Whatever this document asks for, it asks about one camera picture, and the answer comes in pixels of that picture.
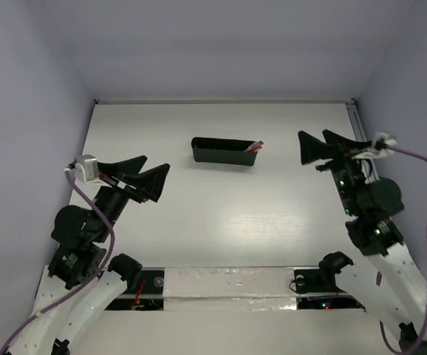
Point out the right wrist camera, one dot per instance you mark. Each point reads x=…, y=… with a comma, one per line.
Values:
x=379, y=147

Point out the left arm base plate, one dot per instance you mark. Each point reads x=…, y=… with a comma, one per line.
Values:
x=148, y=296

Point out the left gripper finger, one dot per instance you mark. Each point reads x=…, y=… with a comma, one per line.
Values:
x=149, y=184
x=116, y=171

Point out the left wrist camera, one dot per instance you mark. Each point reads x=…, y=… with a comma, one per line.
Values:
x=84, y=168

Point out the black desk organizer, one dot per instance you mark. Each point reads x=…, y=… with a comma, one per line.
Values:
x=226, y=151

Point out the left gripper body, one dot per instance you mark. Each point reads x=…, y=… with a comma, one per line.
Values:
x=125, y=188

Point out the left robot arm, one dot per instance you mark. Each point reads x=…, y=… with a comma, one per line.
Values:
x=84, y=275

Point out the aluminium side rail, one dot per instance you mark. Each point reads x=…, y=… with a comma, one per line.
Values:
x=357, y=126

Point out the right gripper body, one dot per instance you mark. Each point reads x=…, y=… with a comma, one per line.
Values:
x=347, y=176

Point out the white marker red cap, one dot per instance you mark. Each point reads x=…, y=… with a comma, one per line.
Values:
x=254, y=149

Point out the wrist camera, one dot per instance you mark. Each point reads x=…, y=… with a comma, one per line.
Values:
x=84, y=168
x=379, y=147

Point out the red clip clear pen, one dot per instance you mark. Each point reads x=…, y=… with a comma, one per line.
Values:
x=256, y=144

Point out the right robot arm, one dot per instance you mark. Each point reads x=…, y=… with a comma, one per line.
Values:
x=397, y=298

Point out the silver foil strip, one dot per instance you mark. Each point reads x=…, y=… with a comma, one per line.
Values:
x=229, y=289

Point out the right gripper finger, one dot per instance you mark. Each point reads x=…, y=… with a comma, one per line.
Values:
x=312, y=149
x=348, y=147

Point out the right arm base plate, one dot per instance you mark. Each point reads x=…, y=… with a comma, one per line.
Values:
x=315, y=290

